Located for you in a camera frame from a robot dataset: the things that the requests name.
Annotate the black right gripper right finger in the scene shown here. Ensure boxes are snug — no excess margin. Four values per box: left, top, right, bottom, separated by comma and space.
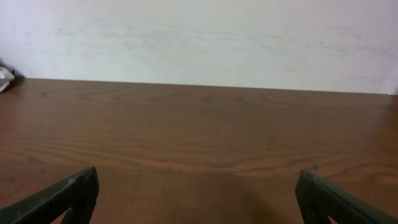
295, 170, 397, 224

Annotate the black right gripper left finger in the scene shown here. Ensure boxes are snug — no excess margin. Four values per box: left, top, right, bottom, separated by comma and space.
1, 167, 99, 224

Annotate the white printed t-shirt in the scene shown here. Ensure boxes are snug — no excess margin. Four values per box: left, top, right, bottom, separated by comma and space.
0, 67, 15, 92

